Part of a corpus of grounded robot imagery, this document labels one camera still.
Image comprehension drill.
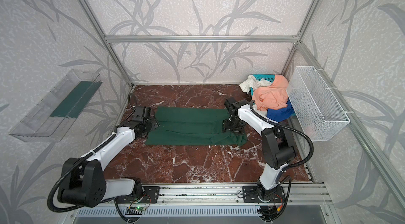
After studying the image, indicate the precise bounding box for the green t-shirt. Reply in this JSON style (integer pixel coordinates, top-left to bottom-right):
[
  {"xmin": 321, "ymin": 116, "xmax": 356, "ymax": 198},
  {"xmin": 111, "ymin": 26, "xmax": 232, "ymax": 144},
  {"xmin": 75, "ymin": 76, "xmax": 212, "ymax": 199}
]
[{"xmin": 145, "ymin": 107, "xmax": 248, "ymax": 146}]

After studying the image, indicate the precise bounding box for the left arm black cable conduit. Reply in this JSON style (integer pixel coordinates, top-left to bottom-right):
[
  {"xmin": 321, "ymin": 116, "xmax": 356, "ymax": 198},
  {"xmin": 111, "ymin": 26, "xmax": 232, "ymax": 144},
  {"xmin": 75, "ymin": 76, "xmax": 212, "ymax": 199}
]
[{"xmin": 46, "ymin": 92, "xmax": 141, "ymax": 223}]

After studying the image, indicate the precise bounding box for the teal plastic laundry basket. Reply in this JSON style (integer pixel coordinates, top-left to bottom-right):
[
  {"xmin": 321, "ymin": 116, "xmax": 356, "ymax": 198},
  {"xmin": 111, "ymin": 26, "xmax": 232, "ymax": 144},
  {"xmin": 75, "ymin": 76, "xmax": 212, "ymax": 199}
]
[{"xmin": 249, "ymin": 74, "xmax": 276, "ymax": 96}]

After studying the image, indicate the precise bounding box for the blue t-shirt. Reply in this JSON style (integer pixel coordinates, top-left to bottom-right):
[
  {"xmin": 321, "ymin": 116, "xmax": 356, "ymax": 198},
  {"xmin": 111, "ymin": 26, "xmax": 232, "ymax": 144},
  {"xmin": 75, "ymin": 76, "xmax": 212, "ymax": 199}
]
[{"xmin": 266, "ymin": 99, "xmax": 295, "ymax": 122}]

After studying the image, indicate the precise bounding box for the white wire mesh basket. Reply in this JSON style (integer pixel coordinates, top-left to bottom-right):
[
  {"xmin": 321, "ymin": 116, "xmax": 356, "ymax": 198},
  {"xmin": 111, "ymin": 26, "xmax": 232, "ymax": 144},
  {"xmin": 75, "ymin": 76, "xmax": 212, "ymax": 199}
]
[{"xmin": 286, "ymin": 66, "xmax": 350, "ymax": 142}]

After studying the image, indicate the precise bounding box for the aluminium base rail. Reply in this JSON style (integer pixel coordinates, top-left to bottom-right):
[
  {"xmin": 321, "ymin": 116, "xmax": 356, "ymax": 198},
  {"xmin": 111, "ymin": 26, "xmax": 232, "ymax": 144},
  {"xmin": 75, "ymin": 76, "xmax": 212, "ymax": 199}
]
[{"xmin": 64, "ymin": 182, "xmax": 333, "ymax": 207}]

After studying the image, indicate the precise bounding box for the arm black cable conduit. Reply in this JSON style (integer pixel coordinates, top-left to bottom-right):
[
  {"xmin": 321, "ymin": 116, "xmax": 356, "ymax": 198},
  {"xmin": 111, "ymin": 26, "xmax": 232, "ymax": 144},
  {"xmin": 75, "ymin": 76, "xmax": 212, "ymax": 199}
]
[
  {"xmin": 249, "ymin": 99, "xmax": 314, "ymax": 221},
  {"xmin": 46, "ymin": 92, "xmax": 141, "ymax": 223}
]

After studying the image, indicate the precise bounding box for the aluminium frame post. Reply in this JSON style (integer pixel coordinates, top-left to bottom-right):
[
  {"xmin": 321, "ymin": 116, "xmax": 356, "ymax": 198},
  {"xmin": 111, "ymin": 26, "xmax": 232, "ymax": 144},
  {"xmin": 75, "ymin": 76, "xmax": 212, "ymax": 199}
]
[{"xmin": 77, "ymin": 0, "xmax": 134, "ymax": 87}]

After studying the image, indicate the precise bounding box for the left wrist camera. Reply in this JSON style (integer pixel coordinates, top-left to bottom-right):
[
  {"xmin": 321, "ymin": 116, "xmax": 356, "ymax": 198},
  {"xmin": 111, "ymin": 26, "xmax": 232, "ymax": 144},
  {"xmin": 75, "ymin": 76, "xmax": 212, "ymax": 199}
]
[{"xmin": 131, "ymin": 106, "xmax": 151, "ymax": 123}]

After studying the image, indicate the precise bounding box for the clear acrylic wall shelf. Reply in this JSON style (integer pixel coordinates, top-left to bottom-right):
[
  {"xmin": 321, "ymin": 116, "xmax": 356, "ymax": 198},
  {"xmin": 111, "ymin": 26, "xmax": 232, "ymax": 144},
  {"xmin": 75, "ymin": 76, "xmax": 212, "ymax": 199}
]
[{"xmin": 9, "ymin": 70, "xmax": 103, "ymax": 142}]

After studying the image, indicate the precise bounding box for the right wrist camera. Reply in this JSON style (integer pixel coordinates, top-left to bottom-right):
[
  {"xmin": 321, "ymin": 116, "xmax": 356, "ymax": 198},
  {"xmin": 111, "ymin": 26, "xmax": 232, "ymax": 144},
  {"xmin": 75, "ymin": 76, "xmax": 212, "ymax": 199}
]
[{"xmin": 224, "ymin": 97, "xmax": 249, "ymax": 117}]

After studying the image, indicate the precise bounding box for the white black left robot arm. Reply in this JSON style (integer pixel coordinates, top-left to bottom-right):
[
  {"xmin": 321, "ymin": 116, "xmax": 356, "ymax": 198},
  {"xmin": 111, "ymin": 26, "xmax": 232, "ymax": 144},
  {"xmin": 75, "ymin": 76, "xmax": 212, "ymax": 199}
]
[{"xmin": 54, "ymin": 117, "xmax": 159, "ymax": 208}]

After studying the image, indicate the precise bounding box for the right base wiring bundle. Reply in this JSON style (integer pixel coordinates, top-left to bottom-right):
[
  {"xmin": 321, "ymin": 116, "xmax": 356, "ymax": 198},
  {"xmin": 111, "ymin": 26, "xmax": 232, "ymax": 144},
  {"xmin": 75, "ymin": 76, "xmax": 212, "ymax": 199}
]
[{"xmin": 257, "ymin": 203, "xmax": 285, "ymax": 221}]

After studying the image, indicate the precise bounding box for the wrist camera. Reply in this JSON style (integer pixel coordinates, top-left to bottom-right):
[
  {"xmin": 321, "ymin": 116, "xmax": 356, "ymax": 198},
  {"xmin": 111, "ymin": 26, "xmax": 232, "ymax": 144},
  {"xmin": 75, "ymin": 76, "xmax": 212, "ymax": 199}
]
[
  {"xmin": 131, "ymin": 106, "xmax": 151, "ymax": 123},
  {"xmin": 224, "ymin": 97, "xmax": 249, "ymax": 117}
]

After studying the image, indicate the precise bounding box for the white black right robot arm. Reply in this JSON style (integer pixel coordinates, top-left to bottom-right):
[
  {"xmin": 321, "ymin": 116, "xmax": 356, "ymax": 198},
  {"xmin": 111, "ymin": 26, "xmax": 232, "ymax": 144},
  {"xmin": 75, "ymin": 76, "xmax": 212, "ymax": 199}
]
[{"xmin": 223, "ymin": 98, "xmax": 297, "ymax": 198}]

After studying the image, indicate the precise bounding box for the peach pink t-shirt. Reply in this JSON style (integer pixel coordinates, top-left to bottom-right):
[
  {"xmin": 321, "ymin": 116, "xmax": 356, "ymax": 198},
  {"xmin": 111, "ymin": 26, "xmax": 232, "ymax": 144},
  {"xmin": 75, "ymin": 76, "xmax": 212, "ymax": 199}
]
[{"xmin": 252, "ymin": 75, "xmax": 289, "ymax": 111}]

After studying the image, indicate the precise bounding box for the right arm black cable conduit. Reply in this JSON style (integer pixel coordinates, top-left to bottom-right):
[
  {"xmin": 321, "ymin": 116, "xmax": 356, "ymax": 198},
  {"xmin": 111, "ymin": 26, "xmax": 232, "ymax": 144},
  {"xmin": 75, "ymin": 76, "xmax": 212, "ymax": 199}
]
[{"xmin": 249, "ymin": 99, "xmax": 314, "ymax": 221}]

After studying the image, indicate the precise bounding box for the white t-shirt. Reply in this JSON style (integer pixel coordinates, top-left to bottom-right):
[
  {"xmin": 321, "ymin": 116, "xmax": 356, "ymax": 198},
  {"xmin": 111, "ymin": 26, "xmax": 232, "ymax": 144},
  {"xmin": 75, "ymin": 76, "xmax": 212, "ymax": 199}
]
[{"xmin": 239, "ymin": 75, "xmax": 273, "ymax": 94}]

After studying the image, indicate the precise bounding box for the aluminium frame crossbar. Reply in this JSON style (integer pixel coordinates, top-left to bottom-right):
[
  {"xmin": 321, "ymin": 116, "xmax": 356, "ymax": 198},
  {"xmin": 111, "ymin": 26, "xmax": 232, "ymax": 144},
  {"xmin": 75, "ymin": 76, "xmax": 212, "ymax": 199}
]
[{"xmin": 104, "ymin": 35, "xmax": 298, "ymax": 43}]

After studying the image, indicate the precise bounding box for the green circuit board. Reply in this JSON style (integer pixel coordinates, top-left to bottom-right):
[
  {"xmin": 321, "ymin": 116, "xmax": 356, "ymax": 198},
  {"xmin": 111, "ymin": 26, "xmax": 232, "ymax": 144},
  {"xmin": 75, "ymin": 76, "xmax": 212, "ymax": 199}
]
[{"xmin": 126, "ymin": 206, "xmax": 149, "ymax": 215}]

